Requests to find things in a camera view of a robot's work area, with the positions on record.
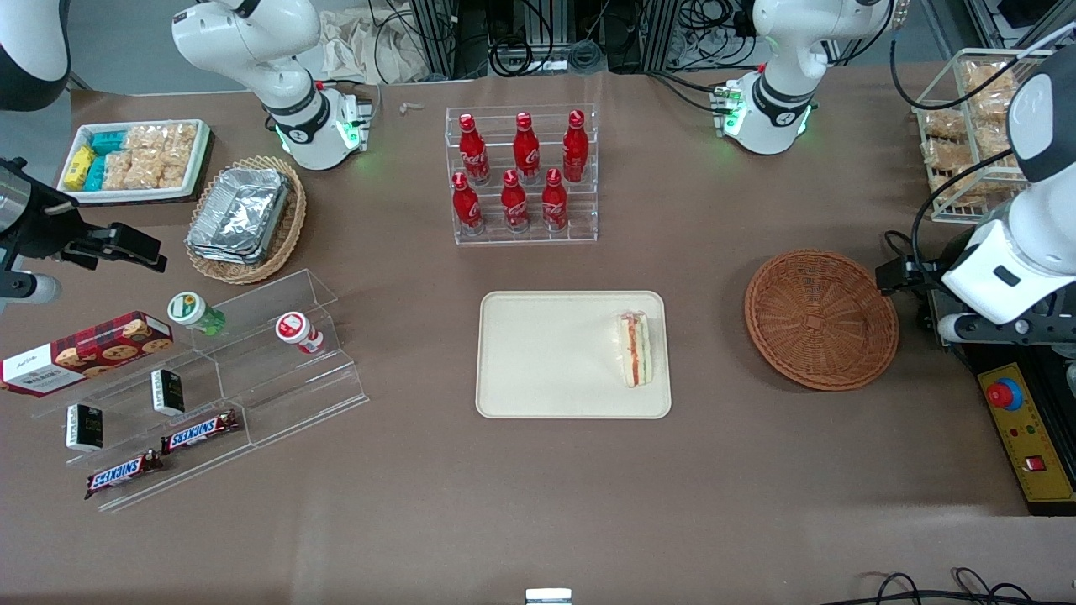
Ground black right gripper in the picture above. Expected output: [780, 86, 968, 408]
[0, 180, 169, 275]

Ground triangle sandwich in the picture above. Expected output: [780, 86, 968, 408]
[620, 310, 654, 388]

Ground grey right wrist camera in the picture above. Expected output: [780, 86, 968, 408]
[0, 272, 62, 308]

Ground stacked aluminium foil trays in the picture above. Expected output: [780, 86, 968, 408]
[187, 166, 291, 266]

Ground black looped cables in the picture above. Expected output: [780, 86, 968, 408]
[841, 567, 1036, 605]

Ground yellow snack pack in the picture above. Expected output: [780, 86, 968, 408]
[64, 145, 96, 191]

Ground snickers chocolate bar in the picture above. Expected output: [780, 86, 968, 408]
[84, 450, 165, 501]
[161, 410, 240, 455]

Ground black base cables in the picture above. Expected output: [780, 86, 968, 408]
[646, 71, 725, 115]

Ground green bottle white cap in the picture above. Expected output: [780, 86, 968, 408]
[167, 292, 227, 338]

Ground beige rectangular tray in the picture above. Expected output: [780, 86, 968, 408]
[476, 291, 673, 419]

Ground white wire basket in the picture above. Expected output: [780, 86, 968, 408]
[915, 49, 1056, 226]

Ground red cola bottle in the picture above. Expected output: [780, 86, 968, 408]
[501, 169, 530, 234]
[541, 167, 569, 233]
[451, 171, 484, 237]
[513, 111, 541, 185]
[562, 109, 589, 185]
[458, 113, 491, 187]

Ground clear acrylic bottle rack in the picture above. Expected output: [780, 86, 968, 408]
[445, 103, 599, 246]

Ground black yellow control box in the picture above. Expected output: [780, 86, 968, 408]
[958, 336, 1076, 516]

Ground bagged fried snack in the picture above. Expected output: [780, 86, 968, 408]
[979, 119, 1020, 160]
[963, 60, 1015, 95]
[975, 88, 1016, 124]
[920, 109, 968, 140]
[922, 139, 969, 170]
[929, 168, 990, 208]

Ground red tartan cookie box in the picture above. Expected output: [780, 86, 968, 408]
[0, 311, 175, 397]

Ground long black arm cable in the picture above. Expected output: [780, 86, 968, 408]
[891, 21, 1076, 111]

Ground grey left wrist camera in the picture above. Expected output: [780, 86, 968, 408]
[938, 313, 1076, 347]

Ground small black box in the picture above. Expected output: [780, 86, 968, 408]
[66, 404, 104, 453]
[150, 369, 185, 417]

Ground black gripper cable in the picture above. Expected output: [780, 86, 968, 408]
[883, 150, 1016, 280]

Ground aluminium frame rack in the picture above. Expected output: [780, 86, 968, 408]
[408, 0, 757, 81]

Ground white rectangular snack tray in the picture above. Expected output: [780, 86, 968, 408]
[57, 119, 211, 203]

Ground round brown wicker basket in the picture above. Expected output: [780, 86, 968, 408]
[744, 250, 899, 392]

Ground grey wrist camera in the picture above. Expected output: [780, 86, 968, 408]
[0, 272, 62, 308]
[938, 313, 1076, 347]

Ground oval light wicker basket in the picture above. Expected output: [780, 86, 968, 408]
[185, 155, 308, 285]

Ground clear acrylic stepped shelf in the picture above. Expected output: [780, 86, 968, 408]
[32, 269, 371, 513]

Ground red white drink bottle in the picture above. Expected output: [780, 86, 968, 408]
[276, 312, 325, 356]

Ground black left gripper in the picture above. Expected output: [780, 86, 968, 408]
[876, 244, 968, 296]

